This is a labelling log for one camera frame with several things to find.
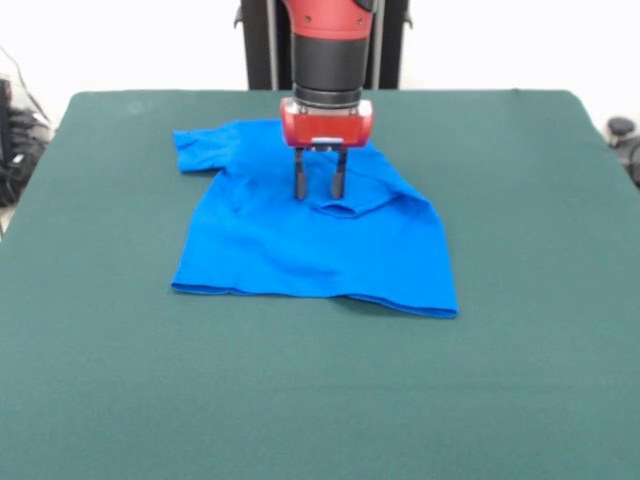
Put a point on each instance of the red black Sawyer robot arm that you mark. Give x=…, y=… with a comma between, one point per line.
x=330, y=55

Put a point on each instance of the blue shirt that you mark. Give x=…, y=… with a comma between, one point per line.
x=310, y=250

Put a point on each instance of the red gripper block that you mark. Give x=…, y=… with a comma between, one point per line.
x=325, y=127

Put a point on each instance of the dark green table cloth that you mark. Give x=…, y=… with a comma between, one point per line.
x=400, y=390

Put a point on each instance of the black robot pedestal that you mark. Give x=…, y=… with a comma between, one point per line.
x=260, y=45

